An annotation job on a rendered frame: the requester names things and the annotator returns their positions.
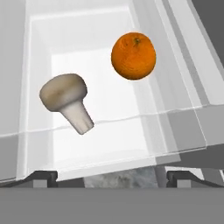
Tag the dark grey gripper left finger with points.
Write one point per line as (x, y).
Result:
(43, 178)

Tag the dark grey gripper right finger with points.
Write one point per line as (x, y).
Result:
(180, 178)

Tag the beige mushroom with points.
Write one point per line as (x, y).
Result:
(65, 96)

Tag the clear glass fridge shelf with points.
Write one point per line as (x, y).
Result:
(110, 87)

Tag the white fridge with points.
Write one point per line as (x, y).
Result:
(186, 58)

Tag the orange tangerine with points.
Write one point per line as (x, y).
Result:
(133, 56)

